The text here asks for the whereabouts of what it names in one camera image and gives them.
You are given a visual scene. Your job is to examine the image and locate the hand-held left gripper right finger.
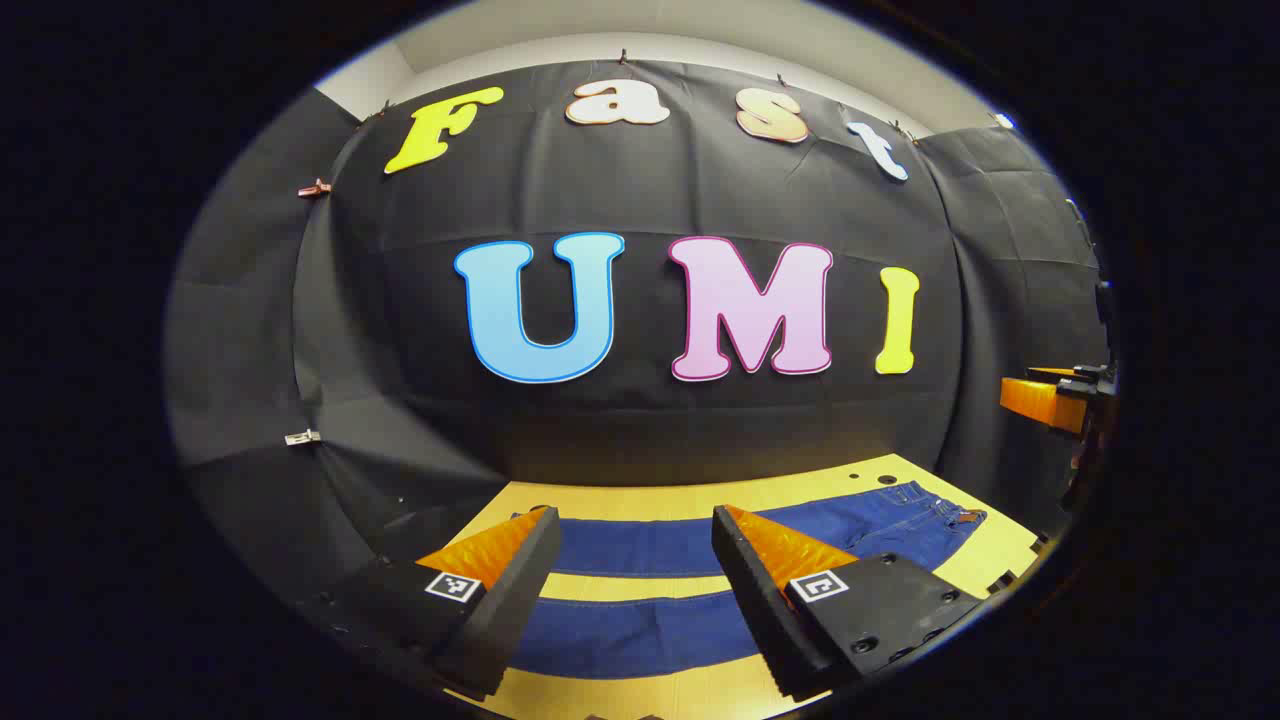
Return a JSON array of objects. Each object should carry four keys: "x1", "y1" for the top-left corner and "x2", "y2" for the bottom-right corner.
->
[{"x1": 712, "y1": 503, "x2": 986, "y2": 703}]

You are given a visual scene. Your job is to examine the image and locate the black backdrop cloth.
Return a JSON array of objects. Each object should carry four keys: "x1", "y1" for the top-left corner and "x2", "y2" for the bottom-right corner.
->
[{"x1": 165, "y1": 58, "x2": 1116, "y2": 601}]

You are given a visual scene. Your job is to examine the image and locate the blue jeans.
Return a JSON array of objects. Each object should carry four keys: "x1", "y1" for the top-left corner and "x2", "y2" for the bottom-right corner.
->
[{"x1": 510, "y1": 481, "x2": 988, "y2": 681}]

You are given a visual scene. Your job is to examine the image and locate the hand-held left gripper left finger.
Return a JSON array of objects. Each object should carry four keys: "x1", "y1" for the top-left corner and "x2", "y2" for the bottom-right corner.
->
[{"x1": 300, "y1": 505, "x2": 563, "y2": 701}]

